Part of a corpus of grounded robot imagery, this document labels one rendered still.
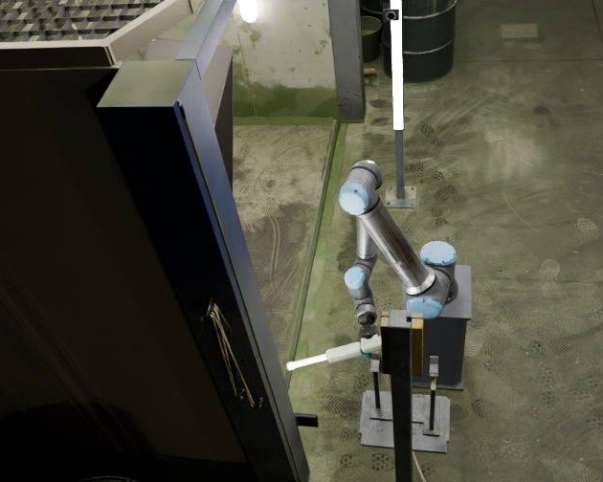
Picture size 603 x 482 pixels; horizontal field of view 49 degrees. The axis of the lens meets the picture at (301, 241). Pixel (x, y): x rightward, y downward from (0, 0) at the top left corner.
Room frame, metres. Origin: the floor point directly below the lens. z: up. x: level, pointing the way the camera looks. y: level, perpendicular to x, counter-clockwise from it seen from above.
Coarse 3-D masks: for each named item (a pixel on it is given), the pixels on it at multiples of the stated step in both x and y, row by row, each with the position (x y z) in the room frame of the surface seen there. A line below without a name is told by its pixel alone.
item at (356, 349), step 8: (352, 344) 1.53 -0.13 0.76; (360, 344) 1.52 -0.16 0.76; (368, 344) 1.50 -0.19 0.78; (376, 344) 1.49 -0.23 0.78; (328, 352) 1.53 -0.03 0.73; (336, 352) 1.52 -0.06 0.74; (344, 352) 1.50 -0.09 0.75; (352, 352) 1.49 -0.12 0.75; (360, 352) 1.49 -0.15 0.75; (368, 352) 1.49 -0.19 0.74; (304, 360) 1.53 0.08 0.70; (312, 360) 1.52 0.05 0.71; (320, 360) 1.52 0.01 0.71; (328, 360) 1.50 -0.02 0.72; (336, 360) 1.50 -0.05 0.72; (288, 368) 1.52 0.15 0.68
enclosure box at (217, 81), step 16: (160, 48) 2.52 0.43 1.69; (176, 48) 2.52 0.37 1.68; (224, 48) 2.52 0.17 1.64; (224, 64) 2.40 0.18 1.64; (208, 80) 2.29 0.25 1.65; (224, 80) 2.28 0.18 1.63; (208, 96) 2.18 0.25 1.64; (224, 96) 2.55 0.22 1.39; (224, 112) 2.56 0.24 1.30; (224, 128) 2.56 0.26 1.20; (224, 144) 2.57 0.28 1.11; (224, 160) 2.57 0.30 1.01
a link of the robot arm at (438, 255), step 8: (424, 248) 1.85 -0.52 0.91; (432, 248) 1.84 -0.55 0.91; (440, 248) 1.83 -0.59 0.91; (448, 248) 1.82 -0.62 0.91; (424, 256) 1.80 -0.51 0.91; (432, 256) 1.79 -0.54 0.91; (440, 256) 1.78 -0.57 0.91; (448, 256) 1.77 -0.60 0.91; (456, 256) 1.79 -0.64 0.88; (424, 264) 1.78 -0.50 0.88; (432, 264) 1.76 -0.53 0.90; (440, 264) 1.74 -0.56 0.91; (448, 264) 1.74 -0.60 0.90; (448, 272) 1.73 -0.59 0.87
